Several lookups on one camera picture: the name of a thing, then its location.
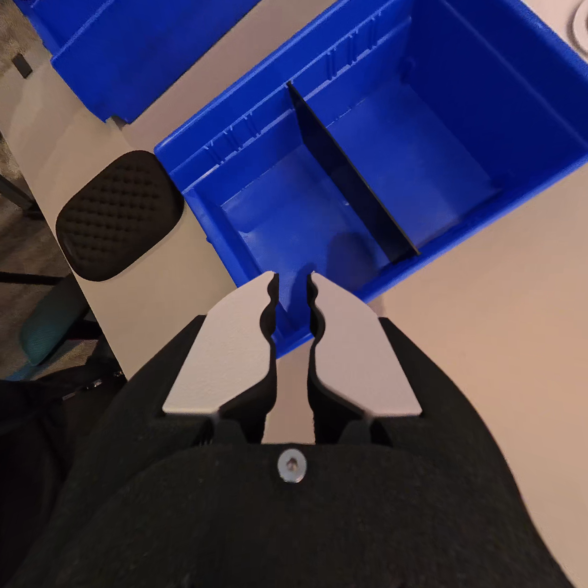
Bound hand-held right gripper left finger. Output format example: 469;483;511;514
162;271;280;444

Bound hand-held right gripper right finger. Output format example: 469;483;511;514
306;271;423;444

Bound blue bin with divider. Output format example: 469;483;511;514
154;0;588;359

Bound blue plastic bin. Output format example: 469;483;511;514
14;0;262;124

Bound grey desk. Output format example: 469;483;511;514
0;0;588;588

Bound dark office chair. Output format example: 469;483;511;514
18;276;102;368

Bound person's black trousers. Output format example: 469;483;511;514
0;363;127;584

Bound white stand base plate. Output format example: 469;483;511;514
570;0;588;58

